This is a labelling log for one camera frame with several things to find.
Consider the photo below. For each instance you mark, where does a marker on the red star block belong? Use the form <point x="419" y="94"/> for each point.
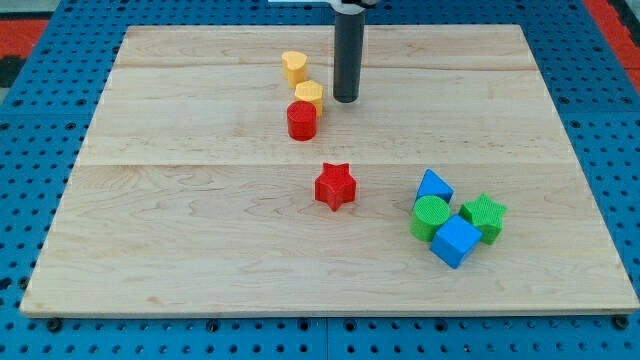
<point x="335" y="185"/>

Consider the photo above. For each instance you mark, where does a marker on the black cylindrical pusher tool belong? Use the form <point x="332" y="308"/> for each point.
<point x="348" y="48"/>

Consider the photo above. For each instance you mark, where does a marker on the blue cube block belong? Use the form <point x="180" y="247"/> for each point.
<point x="455" y="240"/>

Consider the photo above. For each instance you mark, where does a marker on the wooden board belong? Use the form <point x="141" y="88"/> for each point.
<point x="188" y="199"/>

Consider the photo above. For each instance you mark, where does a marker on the green cylinder block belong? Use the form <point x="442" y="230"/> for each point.
<point x="428" y="215"/>

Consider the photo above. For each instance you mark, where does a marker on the yellow hexagon block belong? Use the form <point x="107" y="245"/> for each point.
<point x="312" y="92"/>

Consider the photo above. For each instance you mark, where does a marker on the yellow heart block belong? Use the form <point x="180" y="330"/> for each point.
<point x="294" y="66"/>

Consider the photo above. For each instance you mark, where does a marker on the blue triangle block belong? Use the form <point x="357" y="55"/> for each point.
<point x="432" y="184"/>

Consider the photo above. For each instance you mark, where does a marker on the red cylinder block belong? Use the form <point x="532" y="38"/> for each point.
<point x="301" y="120"/>

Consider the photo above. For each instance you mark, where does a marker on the green star block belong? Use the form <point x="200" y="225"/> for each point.
<point x="485" y="214"/>

